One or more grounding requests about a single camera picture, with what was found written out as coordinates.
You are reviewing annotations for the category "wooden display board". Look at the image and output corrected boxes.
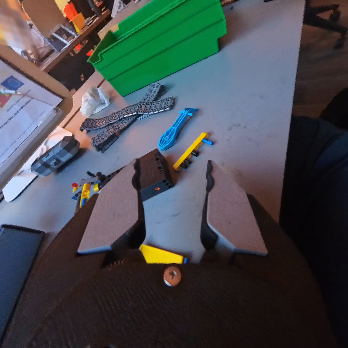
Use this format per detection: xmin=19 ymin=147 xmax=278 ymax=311
xmin=0 ymin=44 xmax=74 ymax=188

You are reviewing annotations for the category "blue brick separator tool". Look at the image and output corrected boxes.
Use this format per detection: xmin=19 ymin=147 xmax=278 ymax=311
xmin=158 ymin=108 xmax=199 ymax=151

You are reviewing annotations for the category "green storage bin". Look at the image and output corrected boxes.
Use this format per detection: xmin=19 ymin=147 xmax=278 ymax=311
xmin=87 ymin=0 xmax=227 ymax=97

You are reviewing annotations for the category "yellow plastic container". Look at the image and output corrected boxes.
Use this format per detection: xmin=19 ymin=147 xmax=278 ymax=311
xmin=71 ymin=13 xmax=86 ymax=33

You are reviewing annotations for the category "brown background table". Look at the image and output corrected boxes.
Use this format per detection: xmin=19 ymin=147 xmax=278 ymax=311
xmin=41 ymin=9 xmax=112 ymax=74

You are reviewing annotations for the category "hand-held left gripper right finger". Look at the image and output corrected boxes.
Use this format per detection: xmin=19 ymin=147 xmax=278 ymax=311
xmin=201 ymin=160 xmax=269 ymax=256

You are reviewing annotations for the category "brown rounded panel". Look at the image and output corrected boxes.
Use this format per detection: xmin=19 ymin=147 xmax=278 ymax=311
xmin=22 ymin=0 xmax=66 ymax=30

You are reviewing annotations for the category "grey desk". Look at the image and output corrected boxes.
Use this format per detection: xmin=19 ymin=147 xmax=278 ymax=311
xmin=0 ymin=0 xmax=306 ymax=272

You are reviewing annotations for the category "black perforated brick model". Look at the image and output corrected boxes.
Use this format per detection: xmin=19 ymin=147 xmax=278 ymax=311
xmin=71 ymin=149 xmax=175 ymax=215

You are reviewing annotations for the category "clear display case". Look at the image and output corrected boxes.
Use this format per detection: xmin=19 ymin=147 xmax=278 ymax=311
xmin=50 ymin=24 xmax=78 ymax=52

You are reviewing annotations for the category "orange plastic container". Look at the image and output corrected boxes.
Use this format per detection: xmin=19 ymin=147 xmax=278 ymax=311
xmin=64 ymin=2 xmax=79 ymax=21

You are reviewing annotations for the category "yellow scoop piece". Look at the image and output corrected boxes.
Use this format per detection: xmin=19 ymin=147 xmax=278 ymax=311
xmin=139 ymin=244 xmax=189 ymax=265

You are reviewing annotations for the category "printed instruction sheet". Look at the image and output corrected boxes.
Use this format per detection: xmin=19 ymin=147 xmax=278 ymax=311
xmin=0 ymin=58 xmax=63 ymax=169

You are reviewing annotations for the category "dark blue cardboard box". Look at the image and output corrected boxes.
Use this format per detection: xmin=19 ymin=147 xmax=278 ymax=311
xmin=0 ymin=224 xmax=45 ymax=335

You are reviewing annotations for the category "person's dark clothed body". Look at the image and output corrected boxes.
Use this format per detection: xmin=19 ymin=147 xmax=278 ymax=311
xmin=280 ymin=90 xmax=348 ymax=348

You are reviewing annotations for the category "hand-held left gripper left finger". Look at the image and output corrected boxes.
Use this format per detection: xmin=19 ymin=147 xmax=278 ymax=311
xmin=77 ymin=158 xmax=147 ymax=254

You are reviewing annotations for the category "yellow perforated beam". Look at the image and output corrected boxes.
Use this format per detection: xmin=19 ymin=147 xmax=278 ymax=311
xmin=173 ymin=132 xmax=215 ymax=172

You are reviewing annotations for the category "white stand base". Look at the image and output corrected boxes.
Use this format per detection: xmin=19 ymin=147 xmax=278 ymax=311
xmin=2 ymin=126 xmax=74 ymax=202

